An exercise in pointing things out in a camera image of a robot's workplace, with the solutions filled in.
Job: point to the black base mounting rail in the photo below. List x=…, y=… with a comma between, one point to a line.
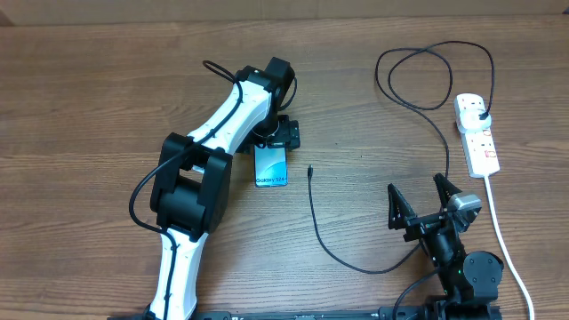
x=306, y=315

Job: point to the white charger plug adapter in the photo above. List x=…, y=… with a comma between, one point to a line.
x=470, y=121

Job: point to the Samsung Galaxy S24+ smartphone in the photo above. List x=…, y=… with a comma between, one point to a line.
x=270, y=167

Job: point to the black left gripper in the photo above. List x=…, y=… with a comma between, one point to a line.
x=286, y=132

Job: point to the white power strip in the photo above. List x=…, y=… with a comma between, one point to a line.
x=479, y=148

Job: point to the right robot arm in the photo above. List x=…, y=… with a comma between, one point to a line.
x=469, y=280

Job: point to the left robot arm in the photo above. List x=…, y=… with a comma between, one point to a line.
x=192, y=179

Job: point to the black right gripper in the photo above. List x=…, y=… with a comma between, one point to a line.
x=399, y=216

